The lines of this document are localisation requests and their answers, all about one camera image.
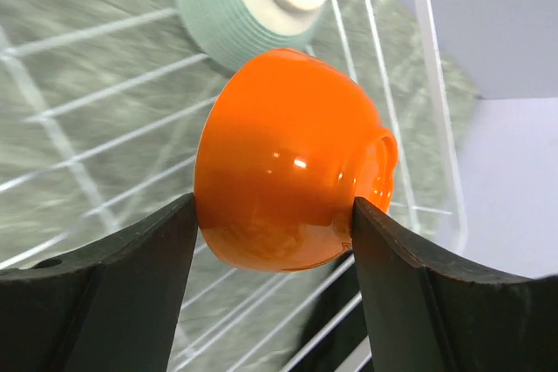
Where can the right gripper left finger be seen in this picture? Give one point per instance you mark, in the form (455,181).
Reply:
(112,305)

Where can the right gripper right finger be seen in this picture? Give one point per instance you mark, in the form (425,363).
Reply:
(428,309)

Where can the orange bowl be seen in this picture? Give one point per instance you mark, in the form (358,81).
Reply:
(288,145)

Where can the pale green ribbed bowl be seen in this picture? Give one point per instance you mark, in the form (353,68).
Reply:
(232,32)

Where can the black folded cloth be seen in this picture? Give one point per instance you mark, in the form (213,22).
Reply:
(335,325)

